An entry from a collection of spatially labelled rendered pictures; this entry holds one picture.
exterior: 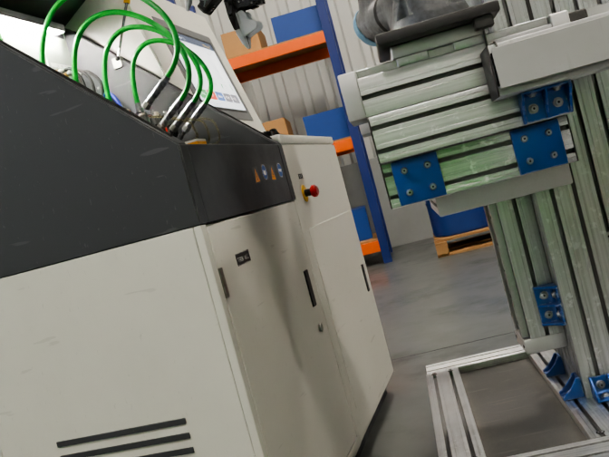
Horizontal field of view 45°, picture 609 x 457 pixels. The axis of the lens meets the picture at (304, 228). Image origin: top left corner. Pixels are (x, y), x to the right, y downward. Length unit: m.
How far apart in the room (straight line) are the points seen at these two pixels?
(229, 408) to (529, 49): 0.85
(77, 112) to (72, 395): 0.57
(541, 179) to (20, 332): 1.11
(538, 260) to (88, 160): 0.97
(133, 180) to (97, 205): 0.09
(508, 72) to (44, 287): 0.99
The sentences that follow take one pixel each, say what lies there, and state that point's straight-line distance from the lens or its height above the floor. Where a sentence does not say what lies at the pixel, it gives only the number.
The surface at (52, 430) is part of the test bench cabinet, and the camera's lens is 1.68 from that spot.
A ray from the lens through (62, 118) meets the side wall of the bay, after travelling 1.54.
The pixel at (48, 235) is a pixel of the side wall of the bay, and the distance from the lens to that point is 1.58.
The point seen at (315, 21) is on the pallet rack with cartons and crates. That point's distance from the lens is 7.20.
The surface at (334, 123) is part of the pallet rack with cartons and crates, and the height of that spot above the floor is 1.38.
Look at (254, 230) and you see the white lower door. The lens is 1.68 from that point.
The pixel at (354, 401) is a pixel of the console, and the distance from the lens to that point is 2.20.
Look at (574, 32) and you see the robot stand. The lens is 1.32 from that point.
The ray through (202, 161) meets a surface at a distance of 1.51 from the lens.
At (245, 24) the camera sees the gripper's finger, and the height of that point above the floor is 1.25.
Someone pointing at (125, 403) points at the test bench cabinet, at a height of 0.48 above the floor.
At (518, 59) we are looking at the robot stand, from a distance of 1.30.
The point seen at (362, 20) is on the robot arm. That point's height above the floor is 1.21.
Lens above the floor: 0.79
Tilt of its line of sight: 2 degrees down
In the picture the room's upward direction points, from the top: 15 degrees counter-clockwise
